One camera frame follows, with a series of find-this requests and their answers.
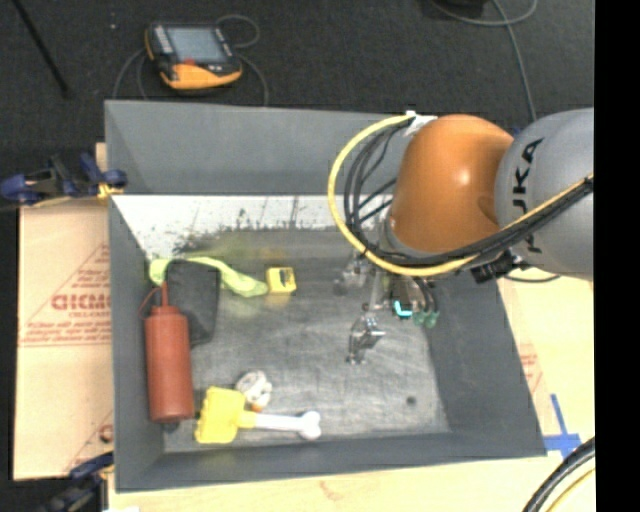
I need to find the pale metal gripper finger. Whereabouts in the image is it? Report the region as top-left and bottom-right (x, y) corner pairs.
(346, 313), (388, 365)
(333, 252), (374, 296)

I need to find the grey metal bin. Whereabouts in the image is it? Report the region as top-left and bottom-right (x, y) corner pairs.
(103, 99), (547, 494)

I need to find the small yellow box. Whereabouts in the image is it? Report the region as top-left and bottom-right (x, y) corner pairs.
(264, 266), (298, 296)

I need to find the small white and orange toy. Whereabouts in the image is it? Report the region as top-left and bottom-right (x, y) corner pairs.
(234, 369), (274, 414)

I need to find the black cloth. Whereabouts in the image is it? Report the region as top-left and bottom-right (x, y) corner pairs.
(164, 259), (222, 349)

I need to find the red-brown squeeze bottle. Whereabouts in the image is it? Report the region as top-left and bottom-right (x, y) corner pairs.
(138, 282), (197, 425)

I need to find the brown cardboard board red print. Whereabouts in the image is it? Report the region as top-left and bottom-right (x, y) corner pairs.
(12, 197), (551, 481)

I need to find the black cylinder on white bracket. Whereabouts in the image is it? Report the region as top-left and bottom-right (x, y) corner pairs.
(471, 252), (522, 285)

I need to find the yellow brush with white handle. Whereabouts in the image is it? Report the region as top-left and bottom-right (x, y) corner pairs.
(193, 385), (323, 445)

